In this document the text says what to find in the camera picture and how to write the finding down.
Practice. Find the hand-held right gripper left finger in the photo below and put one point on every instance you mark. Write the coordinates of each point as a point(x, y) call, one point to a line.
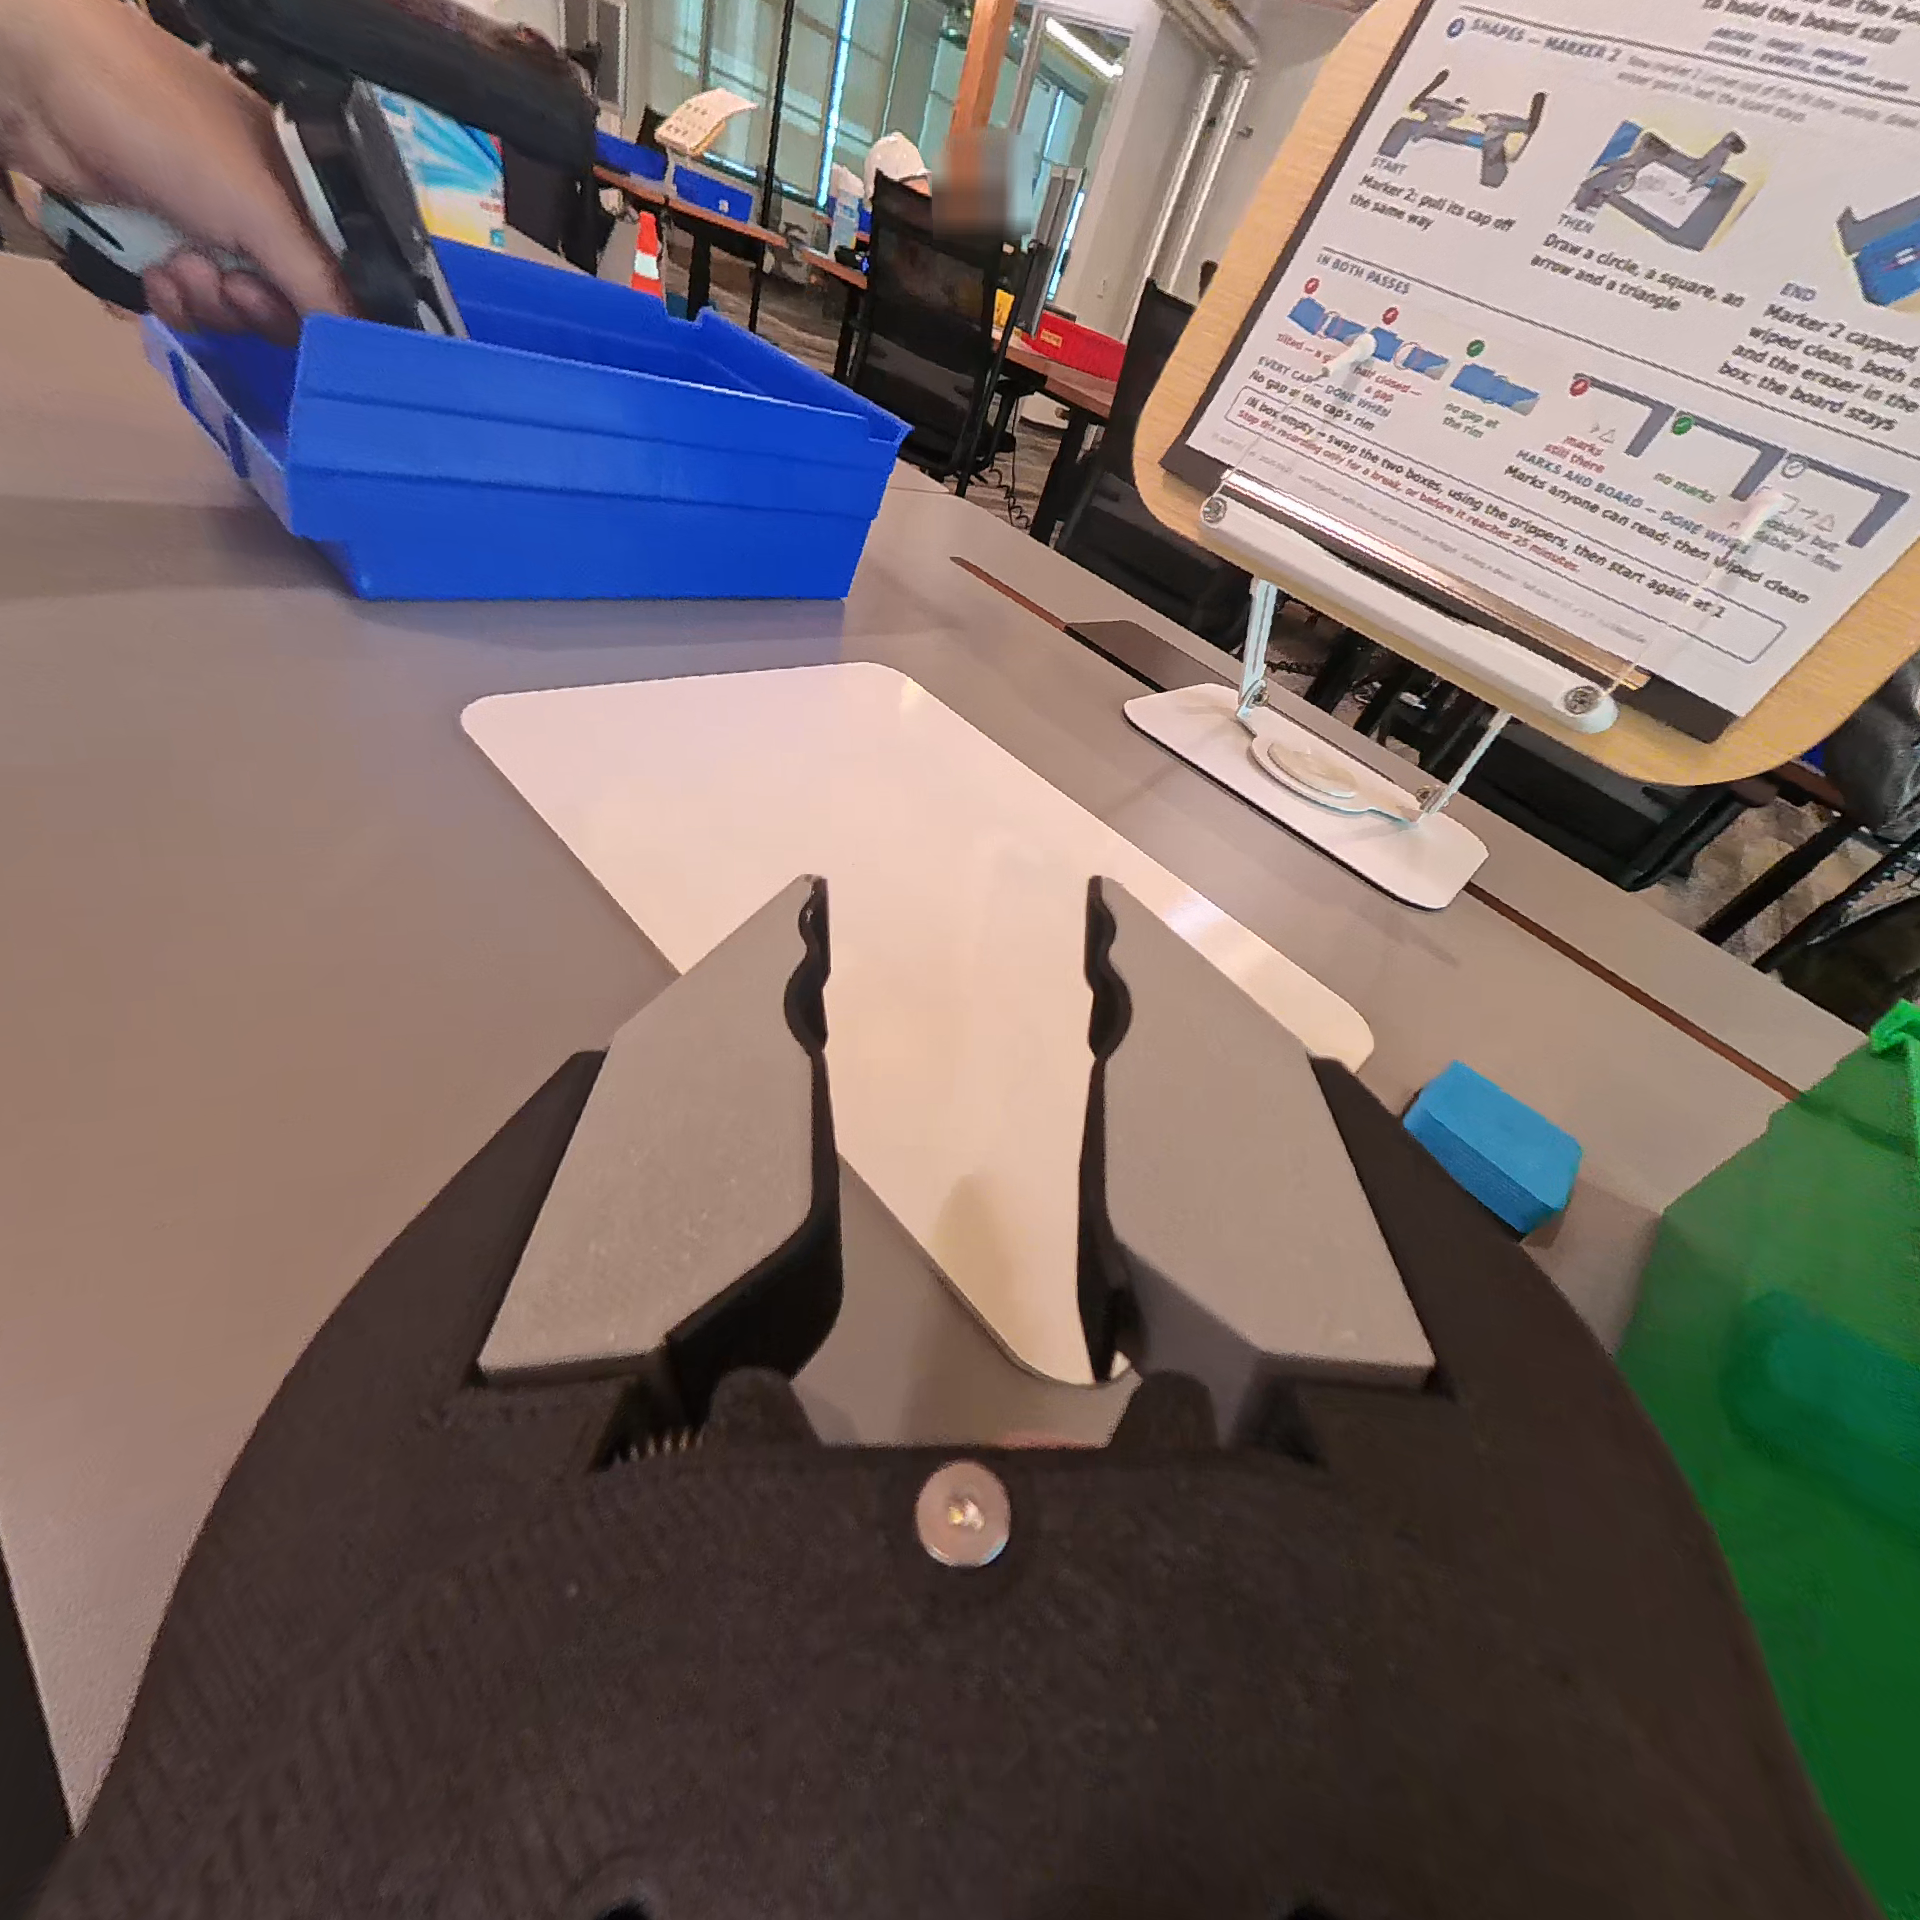
point(658, 1203)

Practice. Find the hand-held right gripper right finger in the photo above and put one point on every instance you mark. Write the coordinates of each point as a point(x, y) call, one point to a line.
point(1259, 1203)

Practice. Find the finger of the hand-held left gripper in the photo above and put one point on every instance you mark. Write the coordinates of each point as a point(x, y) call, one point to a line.
point(398, 226)
point(311, 196)

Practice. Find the blue eraser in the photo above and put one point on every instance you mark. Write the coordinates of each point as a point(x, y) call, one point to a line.
point(1488, 1150)

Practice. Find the large blue plastic bin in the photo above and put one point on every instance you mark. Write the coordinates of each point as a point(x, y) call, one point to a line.
point(599, 495)

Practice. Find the white whiteboard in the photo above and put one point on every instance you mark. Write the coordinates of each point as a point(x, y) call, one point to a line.
point(747, 778)

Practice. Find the person's left hand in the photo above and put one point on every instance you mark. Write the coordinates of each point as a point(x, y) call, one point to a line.
point(169, 168)

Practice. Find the small blue plastic bin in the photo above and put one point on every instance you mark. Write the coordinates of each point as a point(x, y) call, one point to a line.
point(709, 189)
point(633, 158)

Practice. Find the orange traffic cone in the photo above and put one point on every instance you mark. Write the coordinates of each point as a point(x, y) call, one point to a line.
point(649, 265)

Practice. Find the white printed sign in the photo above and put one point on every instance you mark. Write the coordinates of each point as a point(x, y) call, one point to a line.
point(704, 121)

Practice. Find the white hard hat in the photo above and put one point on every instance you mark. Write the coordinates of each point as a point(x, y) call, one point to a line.
point(896, 158)

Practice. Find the black mesh office chair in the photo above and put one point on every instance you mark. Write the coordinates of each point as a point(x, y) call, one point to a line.
point(932, 335)
point(1140, 433)

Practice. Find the green plastic bin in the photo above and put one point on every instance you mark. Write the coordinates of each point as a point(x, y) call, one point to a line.
point(1799, 1426)

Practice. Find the red plastic bin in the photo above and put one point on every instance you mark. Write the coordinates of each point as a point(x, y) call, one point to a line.
point(1086, 336)

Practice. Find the white framed panel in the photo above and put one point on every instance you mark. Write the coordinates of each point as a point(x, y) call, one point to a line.
point(1577, 335)

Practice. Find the wooden post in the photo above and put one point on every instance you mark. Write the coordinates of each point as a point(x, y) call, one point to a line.
point(985, 60)

